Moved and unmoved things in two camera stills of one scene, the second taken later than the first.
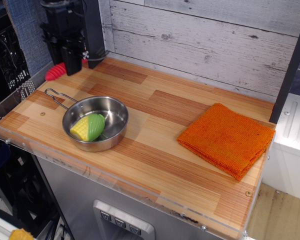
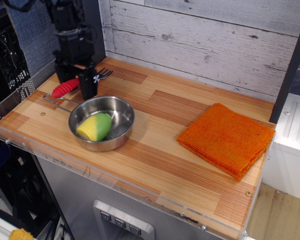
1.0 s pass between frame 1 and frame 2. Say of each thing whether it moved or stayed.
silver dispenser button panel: stayed
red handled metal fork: moved
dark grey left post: stayed
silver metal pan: moved
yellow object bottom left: stayed
